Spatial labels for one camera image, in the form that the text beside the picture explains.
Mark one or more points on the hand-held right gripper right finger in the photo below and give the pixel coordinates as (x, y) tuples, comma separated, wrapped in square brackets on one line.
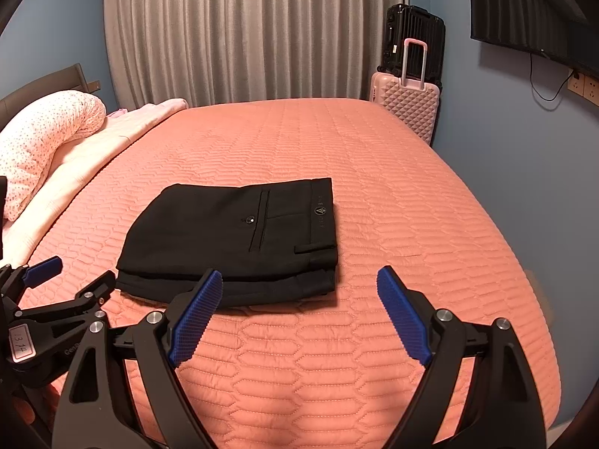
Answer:
[(405, 318)]

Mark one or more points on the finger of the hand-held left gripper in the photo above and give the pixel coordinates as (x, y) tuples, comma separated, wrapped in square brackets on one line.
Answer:
[(89, 294), (42, 270)]

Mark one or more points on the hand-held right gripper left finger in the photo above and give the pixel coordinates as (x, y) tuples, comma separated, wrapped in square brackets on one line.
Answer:
[(194, 327)]

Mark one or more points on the black pants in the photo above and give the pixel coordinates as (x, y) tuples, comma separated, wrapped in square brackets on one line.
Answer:
[(210, 229)]

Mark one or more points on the pink quilted bedspread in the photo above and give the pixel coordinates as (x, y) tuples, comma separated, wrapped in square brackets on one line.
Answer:
[(383, 196)]

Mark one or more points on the floral white pillow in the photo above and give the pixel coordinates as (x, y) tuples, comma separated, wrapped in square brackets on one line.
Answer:
[(42, 140)]

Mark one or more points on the pale pink blanket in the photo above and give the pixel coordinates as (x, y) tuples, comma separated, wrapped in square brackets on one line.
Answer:
[(126, 131)]

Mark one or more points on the small pink cloth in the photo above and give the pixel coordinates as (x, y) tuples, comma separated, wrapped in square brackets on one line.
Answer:
[(117, 113)]

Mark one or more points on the dark wooden headboard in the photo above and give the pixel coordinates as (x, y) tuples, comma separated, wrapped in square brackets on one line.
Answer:
[(42, 84)]

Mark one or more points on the pink hard-shell suitcase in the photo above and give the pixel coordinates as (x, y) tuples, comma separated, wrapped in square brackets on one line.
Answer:
[(407, 105)]

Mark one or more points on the black hard-shell suitcase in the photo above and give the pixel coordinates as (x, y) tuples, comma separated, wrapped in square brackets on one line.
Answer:
[(421, 28)]

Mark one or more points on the grey pleated curtain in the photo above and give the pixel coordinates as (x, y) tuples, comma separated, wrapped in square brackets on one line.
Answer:
[(252, 32)]

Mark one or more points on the small wall switch plate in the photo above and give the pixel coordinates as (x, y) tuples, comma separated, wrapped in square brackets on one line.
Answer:
[(93, 85)]

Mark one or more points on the beige wall socket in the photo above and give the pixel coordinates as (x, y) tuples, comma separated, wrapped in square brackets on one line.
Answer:
[(592, 92), (576, 86)]

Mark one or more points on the wall-mounted black television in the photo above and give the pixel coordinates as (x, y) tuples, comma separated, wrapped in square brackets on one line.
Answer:
[(538, 4)]

